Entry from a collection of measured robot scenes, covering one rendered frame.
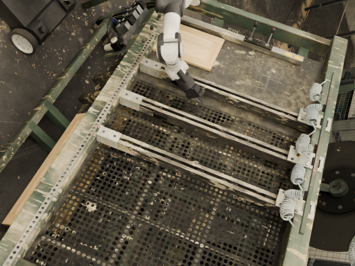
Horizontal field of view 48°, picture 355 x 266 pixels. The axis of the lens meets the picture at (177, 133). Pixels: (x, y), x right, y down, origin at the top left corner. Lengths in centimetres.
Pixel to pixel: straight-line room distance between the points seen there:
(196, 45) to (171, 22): 70
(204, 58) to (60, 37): 123
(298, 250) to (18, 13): 225
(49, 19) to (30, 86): 50
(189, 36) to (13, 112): 132
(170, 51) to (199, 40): 79
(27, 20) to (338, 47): 212
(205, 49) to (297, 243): 138
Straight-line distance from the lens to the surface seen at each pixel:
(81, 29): 347
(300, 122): 242
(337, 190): 257
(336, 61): 283
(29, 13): 299
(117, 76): 243
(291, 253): 199
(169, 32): 200
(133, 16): 279
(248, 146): 222
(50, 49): 323
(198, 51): 267
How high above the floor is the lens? 255
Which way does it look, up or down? 37 degrees down
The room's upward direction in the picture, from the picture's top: 85 degrees clockwise
